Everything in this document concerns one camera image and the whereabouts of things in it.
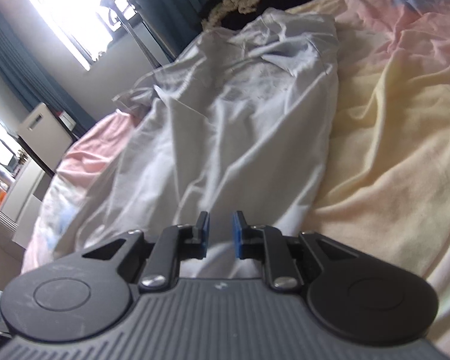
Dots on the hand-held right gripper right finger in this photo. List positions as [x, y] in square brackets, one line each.
[237, 236]

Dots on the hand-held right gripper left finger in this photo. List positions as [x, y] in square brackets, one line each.
[203, 236]

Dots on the white t-shirt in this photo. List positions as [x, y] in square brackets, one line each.
[228, 120]

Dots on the red and white box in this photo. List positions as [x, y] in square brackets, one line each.
[66, 118]

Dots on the white cabinet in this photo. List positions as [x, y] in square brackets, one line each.
[26, 195]

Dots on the pastel pink yellow bedsheet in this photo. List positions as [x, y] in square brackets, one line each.
[397, 138]

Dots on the white appliance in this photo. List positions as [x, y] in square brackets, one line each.
[45, 135]

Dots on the garment steamer stand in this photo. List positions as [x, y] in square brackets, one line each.
[135, 26]

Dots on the cream fluffy blanket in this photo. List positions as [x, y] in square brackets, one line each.
[243, 0]

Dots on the narrow blue curtain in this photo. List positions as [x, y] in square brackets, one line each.
[22, 63]

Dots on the window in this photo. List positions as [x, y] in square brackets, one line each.
[71, 11]

